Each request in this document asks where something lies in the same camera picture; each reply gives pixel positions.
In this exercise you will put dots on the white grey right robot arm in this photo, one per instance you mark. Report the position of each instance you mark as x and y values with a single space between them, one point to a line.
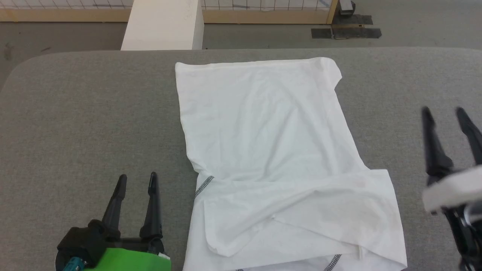
467 237

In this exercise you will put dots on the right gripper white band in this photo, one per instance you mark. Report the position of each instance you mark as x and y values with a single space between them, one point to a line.
455 188

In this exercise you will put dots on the small black floor tape patch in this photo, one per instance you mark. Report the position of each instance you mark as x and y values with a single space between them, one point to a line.
352 20

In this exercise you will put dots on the grey fabric padded surface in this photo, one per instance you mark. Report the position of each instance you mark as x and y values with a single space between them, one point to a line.
94 124

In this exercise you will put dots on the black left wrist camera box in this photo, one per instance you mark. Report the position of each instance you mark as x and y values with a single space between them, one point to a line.
86 241

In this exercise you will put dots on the white garment with grey stitching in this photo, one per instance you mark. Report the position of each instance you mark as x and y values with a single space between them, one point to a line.
271 150

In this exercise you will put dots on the lemon print grid partition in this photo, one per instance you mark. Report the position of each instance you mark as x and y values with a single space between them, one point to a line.
244 11

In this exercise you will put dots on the metal leg with black caster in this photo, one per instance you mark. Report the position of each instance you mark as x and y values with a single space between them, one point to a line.
346 5

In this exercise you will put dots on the white rectangular box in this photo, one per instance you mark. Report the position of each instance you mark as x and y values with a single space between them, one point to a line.
162 26

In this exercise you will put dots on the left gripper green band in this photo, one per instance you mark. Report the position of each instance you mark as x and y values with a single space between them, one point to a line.
131 259

